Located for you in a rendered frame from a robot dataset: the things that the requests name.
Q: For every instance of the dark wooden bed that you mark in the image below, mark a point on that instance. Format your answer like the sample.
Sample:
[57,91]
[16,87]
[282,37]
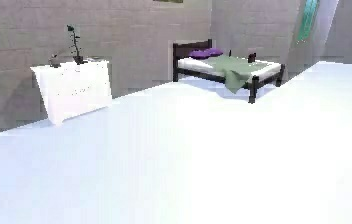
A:
[197,64]

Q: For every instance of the purple pillow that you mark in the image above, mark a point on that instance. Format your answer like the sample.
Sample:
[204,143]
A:
[214,51]
[197,53]

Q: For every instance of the green blanket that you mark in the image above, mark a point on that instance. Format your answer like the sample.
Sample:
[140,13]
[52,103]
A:
[234,68]

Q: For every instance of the white chest of drawers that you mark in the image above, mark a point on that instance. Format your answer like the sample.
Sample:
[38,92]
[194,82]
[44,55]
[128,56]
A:
[74,88]

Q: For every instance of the dark thin house plant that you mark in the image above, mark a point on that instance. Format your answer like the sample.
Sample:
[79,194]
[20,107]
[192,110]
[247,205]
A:
[76,50]

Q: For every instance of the small grey object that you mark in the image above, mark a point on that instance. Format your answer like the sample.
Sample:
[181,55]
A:
[54,62]

